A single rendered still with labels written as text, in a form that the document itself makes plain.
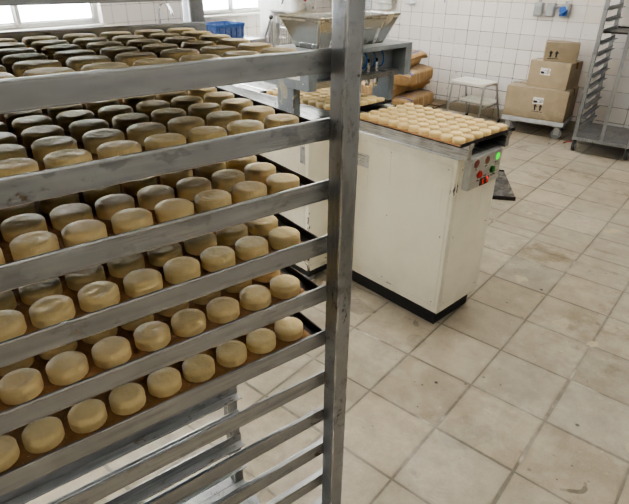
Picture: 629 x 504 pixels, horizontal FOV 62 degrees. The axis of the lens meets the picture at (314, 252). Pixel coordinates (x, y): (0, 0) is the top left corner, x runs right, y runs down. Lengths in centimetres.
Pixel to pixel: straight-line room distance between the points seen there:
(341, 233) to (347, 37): 27
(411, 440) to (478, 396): 38
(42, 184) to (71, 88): 10
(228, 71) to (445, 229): 180
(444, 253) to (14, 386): 192
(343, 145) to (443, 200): 160
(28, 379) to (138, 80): 40
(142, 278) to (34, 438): 25
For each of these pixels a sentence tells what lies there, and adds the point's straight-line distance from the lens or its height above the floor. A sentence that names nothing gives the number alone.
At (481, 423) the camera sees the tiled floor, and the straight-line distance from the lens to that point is 219.
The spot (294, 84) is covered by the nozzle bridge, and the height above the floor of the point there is 104.
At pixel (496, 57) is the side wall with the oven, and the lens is 652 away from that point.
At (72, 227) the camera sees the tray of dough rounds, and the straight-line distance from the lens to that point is 69.
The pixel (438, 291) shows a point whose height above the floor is 21.
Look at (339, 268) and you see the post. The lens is 81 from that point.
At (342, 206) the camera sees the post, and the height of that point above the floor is 121.
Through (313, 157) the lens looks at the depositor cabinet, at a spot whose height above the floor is 71.
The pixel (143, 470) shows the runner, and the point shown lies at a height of 87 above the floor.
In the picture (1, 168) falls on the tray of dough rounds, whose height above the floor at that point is 133.
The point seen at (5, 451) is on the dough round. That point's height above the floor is 97.
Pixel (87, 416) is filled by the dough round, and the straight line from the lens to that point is 82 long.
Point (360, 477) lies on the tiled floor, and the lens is 194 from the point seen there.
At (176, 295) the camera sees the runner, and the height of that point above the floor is 114.
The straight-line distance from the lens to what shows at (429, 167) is 231.
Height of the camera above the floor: 152
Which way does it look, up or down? 29 degrees down
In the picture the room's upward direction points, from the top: straight up
